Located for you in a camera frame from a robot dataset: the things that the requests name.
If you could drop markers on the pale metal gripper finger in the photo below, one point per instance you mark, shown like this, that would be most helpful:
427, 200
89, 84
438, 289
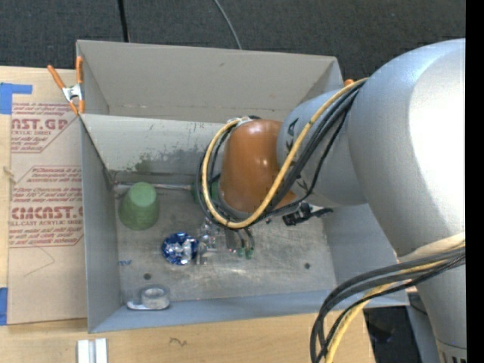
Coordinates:
206, 251
210, 230

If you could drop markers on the blue and silver shiny ball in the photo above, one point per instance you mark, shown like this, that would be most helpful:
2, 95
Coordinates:
177, 249

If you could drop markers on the green cup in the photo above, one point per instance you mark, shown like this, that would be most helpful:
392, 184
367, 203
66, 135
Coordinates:
138, 208

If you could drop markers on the grey metal bin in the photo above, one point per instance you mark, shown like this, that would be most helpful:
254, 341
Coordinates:
170, 74

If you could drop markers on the brown cardboard board, red print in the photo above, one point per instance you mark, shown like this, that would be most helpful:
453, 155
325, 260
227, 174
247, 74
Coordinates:
45, 278

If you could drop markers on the black cylinder on white bracket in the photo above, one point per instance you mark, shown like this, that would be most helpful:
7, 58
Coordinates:
294, 217

